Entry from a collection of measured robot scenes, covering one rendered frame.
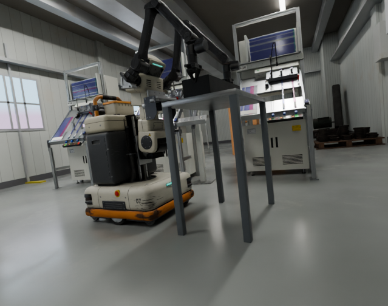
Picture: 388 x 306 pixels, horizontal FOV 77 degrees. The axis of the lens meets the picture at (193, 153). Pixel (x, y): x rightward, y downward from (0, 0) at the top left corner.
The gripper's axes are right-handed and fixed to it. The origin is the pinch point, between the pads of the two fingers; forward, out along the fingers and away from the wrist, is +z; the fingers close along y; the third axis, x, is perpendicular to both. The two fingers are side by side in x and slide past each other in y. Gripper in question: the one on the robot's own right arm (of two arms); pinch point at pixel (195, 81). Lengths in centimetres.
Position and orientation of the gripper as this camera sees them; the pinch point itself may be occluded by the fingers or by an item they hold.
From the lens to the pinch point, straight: 144.7
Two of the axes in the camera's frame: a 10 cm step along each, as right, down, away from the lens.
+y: 4.6, -1.1, 8.8
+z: 1.2, 9.9, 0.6
